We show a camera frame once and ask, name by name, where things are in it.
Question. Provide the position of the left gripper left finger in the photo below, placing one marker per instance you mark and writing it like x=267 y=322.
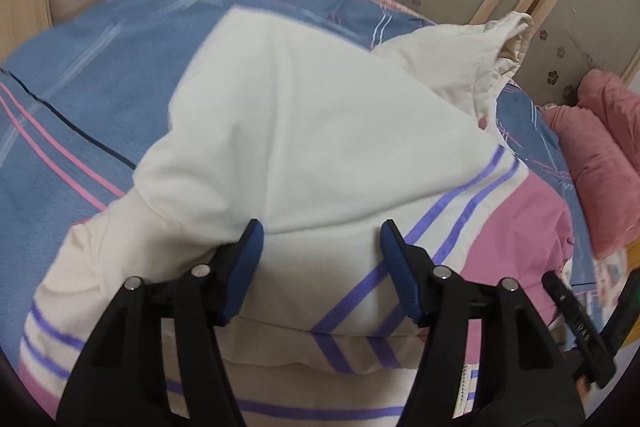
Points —
x=119 y=377

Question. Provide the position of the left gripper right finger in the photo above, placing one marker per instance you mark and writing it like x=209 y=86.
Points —
x=523 y=381

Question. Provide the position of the cream and pink hooded jacket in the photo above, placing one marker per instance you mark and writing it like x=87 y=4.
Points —
x=321 y=141

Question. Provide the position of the floral pillow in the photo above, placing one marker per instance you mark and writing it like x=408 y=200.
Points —
x=611 y=275

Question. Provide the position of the rolled pink quilt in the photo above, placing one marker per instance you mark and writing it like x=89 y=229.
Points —
x=599 y=138

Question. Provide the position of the blue plaid bed sheet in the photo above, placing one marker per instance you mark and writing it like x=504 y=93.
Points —
x=82 y=102

